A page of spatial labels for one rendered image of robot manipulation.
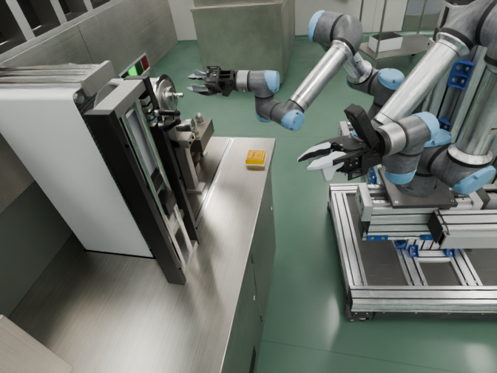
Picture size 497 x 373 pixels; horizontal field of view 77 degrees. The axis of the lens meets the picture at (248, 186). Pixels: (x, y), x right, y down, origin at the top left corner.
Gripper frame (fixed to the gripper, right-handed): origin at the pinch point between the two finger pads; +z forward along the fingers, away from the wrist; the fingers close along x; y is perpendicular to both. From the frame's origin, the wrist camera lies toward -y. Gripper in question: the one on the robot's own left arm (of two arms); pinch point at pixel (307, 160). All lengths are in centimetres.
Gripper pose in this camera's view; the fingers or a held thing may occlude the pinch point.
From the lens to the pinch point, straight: 72.5
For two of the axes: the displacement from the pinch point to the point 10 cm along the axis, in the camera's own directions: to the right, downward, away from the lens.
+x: -3.6, -4.8, 8.0
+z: -9.2, 3.3, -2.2
